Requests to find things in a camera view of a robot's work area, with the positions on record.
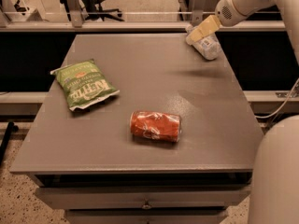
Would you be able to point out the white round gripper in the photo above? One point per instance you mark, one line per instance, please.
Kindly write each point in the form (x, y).
(224, 12)

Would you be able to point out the clear blue-label plastic bottle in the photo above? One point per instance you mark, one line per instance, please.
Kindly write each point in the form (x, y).
(209, 47)

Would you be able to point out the red soda can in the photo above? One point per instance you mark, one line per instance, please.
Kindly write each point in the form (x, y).
(156, 125)

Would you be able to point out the grey metal railing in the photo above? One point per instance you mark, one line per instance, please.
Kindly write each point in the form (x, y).
(70, 15)

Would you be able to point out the green chip bag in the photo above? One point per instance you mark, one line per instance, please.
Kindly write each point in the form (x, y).
(84, 84)

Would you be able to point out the upper grey drawer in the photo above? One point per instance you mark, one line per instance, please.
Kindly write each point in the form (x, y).
(134, 197)

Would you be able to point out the grey drawer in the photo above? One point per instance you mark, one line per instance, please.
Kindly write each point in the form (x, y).
(158, 216)
(134, 197)

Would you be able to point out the metal drawer knob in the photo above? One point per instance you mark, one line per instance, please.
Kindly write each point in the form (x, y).
(146, 205)

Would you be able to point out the black pole at left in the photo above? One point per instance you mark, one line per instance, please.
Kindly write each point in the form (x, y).
(11, 127)

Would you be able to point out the lower grey drawer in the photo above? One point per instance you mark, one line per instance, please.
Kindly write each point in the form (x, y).
(158, 216)

